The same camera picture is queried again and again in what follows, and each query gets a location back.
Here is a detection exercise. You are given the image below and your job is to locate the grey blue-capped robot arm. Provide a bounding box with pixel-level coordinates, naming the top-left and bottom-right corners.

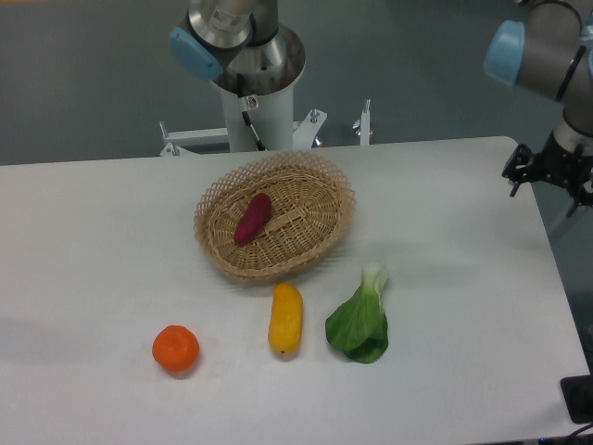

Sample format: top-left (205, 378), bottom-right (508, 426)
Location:
top-left (169, 1), bottom-right (592, 209)

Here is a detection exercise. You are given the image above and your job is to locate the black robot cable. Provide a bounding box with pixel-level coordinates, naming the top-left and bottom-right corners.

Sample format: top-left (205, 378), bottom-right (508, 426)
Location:
top-left (235, 72), bottom-right (268, 152)

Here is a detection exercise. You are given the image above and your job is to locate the purple sweet potato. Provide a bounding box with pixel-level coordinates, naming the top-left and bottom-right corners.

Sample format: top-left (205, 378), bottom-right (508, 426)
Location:
top-left (233, 193), bottom-right (272, 245)

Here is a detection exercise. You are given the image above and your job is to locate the orange tangerine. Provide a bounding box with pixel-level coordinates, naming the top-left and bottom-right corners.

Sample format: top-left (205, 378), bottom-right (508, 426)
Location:
top-left (152, 325), bottom-right (200, 373)

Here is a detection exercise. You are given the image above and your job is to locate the green bok choy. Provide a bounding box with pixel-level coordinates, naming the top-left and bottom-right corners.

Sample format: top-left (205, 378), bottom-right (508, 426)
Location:
top-left (325, 262), bottom-right (389, 364)

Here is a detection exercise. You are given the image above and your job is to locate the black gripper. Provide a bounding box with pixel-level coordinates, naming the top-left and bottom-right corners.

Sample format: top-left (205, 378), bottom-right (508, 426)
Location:
top-left (501, 130), bottom-right (592, 217)

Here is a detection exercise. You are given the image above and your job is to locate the yellow mango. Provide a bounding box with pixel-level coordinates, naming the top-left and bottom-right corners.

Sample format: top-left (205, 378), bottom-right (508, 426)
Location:
top-left (268, 283), bottom-right (304, 355)

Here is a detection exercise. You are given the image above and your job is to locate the black device at table edge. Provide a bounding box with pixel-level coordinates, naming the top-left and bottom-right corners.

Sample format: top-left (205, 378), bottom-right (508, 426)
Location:
top-left (560, 375), bottom-right (592, 425)

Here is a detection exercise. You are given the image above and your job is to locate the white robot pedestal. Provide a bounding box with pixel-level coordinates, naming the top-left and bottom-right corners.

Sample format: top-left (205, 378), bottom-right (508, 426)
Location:
top-left (159, 83), bottom-right (327, 157)

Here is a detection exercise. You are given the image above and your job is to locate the white table clamp bracket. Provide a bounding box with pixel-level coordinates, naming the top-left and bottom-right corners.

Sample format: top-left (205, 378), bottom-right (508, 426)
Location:
top-left (352, 98), bottom-right (373, 146)

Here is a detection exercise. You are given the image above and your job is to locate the woven wicker basket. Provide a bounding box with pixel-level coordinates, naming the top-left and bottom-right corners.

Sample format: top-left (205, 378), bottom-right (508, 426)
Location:
top-left (194, 151), bottom-right (356, 282)

